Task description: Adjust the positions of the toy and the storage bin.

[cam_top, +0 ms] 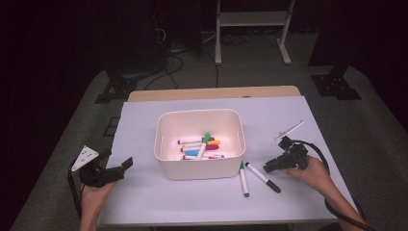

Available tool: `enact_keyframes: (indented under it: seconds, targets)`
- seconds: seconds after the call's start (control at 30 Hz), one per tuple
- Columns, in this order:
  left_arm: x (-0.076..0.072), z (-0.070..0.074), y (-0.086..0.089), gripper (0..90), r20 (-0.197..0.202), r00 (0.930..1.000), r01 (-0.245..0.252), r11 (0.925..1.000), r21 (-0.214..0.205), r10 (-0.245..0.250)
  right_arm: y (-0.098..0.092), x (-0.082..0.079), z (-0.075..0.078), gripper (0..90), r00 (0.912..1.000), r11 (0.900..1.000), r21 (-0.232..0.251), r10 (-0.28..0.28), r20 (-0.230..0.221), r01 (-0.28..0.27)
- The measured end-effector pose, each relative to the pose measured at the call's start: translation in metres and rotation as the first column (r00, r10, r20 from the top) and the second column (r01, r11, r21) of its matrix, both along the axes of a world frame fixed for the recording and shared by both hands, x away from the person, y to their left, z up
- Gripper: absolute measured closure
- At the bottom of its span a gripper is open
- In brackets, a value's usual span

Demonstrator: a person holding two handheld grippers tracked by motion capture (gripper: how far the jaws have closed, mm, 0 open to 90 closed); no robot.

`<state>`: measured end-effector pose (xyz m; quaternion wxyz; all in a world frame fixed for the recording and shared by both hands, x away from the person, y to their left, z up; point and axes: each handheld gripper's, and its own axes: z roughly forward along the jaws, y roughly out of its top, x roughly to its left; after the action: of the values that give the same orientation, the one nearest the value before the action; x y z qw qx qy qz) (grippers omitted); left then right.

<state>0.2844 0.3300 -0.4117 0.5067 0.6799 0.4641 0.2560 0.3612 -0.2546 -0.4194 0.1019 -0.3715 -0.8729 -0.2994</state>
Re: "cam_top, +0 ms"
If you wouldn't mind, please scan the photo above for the purple marker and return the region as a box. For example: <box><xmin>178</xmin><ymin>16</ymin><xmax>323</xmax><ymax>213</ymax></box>
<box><xmin>177</xmin><ymin>137</ymin><xmax>216</xmax><ymax>145</ymax></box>

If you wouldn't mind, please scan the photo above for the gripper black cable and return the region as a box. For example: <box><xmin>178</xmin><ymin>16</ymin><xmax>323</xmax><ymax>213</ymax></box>
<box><xmin>290</xmin><ymin>139</ymin><xmax>378</xmax><ymax>231</ymax></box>
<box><xmin>66</xmin><ymin>158</ymin><xmax>85</xmax><ymax>220</ymax></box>

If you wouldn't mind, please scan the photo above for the white plastic storage bin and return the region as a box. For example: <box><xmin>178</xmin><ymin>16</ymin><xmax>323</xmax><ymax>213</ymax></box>
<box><xmin>153</xmin><ymin>108</ymin><xmax>247</xmax><ymax>181</ymax></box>

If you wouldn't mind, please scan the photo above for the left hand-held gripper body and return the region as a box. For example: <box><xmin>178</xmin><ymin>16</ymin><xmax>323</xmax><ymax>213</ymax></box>
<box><xmin>71</xmin><ymin>144</ymin><xmax>110</xmax><ymax>189</ymax></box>

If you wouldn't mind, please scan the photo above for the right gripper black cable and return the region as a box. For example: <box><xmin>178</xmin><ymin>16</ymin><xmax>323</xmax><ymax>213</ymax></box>
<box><xmin>290</xmin><ymin>139</ymin><xmax>378</xmax><ymax>231</ymax></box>

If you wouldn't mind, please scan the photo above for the black marker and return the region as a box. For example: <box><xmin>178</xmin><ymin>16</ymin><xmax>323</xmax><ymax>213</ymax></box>
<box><xmin>244</xmin><ymin>162</ymin><xmax>282</xmax><ymax>194</ymax></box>

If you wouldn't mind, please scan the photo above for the light blue marker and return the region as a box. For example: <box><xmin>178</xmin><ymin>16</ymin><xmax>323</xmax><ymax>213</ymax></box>
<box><xmin>185</xmin><ymin>149</ymin><xmax>226</xmax><ymax>159</ymax></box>

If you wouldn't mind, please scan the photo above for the black stand base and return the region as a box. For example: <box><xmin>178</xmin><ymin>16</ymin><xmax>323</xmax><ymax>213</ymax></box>
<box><xmin>310</xmin><ymin>64</ymin><xmax>363</xmax><ymax>101</ymax></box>
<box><xmin>94</xmin><ymin>68</ymin><xmax>139</xmax><ymax>105</ymax></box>

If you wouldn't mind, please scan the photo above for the dark green marker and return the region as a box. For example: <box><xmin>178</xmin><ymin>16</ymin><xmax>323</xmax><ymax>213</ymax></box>
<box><xmin>239</xmin><ymin>161</ymin><xmax>251</xmax><ymax>198</ymax></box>

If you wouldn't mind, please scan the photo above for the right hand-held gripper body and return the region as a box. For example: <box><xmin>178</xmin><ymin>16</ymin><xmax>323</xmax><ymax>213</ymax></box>
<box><xmin>274</xmin><ymin>119</ymin><xmax>310</xmax><ymax>171</ymax></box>

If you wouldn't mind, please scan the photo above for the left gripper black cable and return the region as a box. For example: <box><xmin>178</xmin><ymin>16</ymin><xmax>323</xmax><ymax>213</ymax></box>
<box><xmin>66</xmin><ymin>158</ymin><xmax>85</xmax><ymax>220</ymax></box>

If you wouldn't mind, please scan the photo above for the light green marker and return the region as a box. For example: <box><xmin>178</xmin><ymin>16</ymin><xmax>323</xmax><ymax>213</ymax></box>
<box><xmin>195</xmin><ymin>132</ymin><xmax>212</xmax><ymax>161</ymax></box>

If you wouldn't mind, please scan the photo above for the white metal stand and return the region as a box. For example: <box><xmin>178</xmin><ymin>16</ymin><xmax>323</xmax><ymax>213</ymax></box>
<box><xmin>214</xmin><ymin>0</ymin><xmax>296</xmax><ymax>66</ymax></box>

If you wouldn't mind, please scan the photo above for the black floor cable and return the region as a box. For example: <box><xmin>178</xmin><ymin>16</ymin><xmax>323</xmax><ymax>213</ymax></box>
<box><xmin>201</xmin><ymin>49</ymin><xmax>220</xmax><ymax>89</ymax></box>
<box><xmin>142</xmin><ymin>54</ymin><xmax>186</xmax><ymax>90</ymax></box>

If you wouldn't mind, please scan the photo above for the white table cover sheet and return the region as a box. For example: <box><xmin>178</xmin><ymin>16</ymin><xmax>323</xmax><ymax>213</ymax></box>
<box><xmin>96</xmin><ymin>95</ymin><xmax>357</xmax><ymax>226</ymax></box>

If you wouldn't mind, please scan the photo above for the red marker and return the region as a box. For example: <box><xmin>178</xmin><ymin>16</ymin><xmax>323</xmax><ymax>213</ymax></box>
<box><xmin>181</xmin><ymin>154</ymin><xmax>219</xmax><ymax>161</ymax></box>

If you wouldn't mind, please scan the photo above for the yellow marker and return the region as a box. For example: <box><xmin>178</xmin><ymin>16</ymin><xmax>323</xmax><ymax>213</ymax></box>
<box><xmin>182</xmin><ymin>140</ymin><xmax>221</xmax><ymax>149</ymax></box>

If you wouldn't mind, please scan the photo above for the person's left hand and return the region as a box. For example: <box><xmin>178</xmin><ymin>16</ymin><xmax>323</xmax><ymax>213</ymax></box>
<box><xmin>80</xmin><ymin>181</ymin><xmax>116</xmax><ymax>220</ymax></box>

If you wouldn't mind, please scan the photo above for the person's right hand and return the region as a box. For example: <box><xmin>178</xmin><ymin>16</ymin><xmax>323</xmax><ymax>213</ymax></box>
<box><xmin>282</xmin><ymin>156</ymin><xmax>333</xmax><ymax>195</ymax></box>

